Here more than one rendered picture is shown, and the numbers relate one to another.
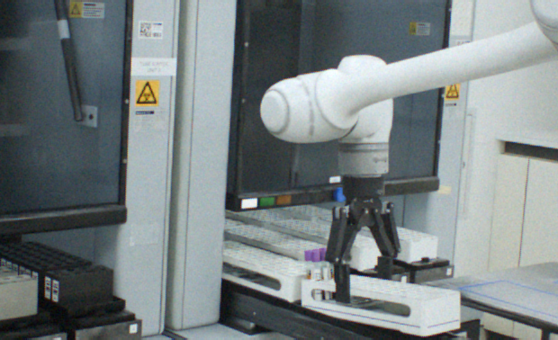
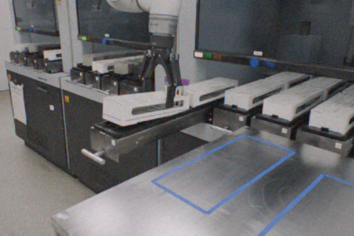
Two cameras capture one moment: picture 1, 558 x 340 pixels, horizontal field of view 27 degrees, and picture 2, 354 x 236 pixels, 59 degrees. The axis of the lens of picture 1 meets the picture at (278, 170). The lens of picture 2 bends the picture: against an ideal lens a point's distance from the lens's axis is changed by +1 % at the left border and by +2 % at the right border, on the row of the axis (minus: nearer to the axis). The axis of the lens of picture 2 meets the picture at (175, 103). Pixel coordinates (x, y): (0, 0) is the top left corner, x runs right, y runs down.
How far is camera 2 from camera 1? 230 cm
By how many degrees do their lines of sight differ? 83
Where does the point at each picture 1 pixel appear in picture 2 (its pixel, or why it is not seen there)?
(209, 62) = not seen: outside the picture
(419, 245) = (321, 116)
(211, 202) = (188, 51)
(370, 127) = (145, 3)
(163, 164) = not seen: hidden behind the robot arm
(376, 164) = (151, 26)
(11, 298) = (121, 67)
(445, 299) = (113, 104)
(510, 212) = not seen: outside the picture
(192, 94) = not seen: outside the picture
